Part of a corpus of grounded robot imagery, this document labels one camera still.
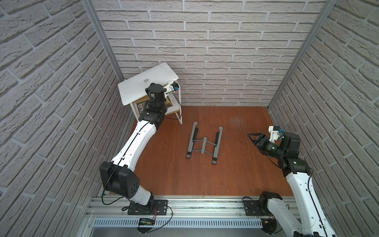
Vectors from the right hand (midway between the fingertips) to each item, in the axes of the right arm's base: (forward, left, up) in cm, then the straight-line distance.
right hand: (247, 137), depth 74 cm
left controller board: (-30, +54, -25) cm, 67 cm away
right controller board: (-36, -7, -24) cm, 44 cm away
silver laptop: (+27, +60, +13) cm, 67 cm away
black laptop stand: (+7, +22, -19) cm, 29 cm away
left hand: (+23, +49, +22) cm, 59 cm away
